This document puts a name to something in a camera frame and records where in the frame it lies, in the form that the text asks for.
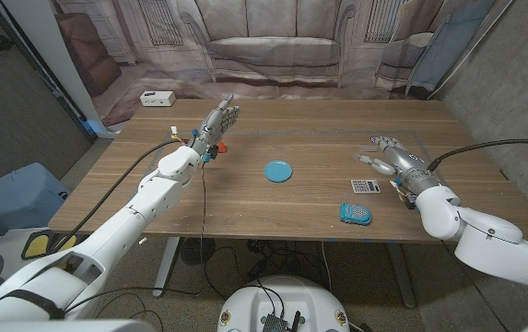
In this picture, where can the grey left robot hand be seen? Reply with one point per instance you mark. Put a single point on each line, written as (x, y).
(213, 129)

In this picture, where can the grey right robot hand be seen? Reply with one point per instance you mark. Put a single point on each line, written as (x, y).
(406, 161)

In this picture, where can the white robot torso base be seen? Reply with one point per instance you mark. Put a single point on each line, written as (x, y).
(286, 299)

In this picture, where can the printed sofa room backdrop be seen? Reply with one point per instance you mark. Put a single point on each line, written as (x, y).
(273, 46)

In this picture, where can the small blue plate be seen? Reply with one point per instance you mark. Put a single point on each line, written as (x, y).
(278, 171)

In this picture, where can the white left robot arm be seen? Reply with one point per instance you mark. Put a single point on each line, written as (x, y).
(125, 226)

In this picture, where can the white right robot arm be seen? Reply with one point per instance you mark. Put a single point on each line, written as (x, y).
(489, 244)

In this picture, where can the white table leg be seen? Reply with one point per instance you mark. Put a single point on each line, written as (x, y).
(167, 267)

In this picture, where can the red toy strawberry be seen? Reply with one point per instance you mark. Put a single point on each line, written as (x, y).
(222, 148)

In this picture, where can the round black floor fan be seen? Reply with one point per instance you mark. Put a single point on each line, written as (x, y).
(198, 251)

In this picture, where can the grey table leg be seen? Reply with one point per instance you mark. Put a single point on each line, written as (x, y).
(402, 276)

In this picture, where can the white power strip box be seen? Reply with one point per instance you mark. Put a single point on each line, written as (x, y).
(156, 98)

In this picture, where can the white pocket calculator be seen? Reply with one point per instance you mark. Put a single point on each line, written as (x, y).
(365, 186)

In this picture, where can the blue-grey plastic bin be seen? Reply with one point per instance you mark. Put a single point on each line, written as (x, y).
(15, 198)

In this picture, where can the clear tape piece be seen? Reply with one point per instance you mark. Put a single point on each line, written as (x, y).
(365, 149)

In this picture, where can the yellow and black foot pedal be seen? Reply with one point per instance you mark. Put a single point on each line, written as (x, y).
(38, 246)

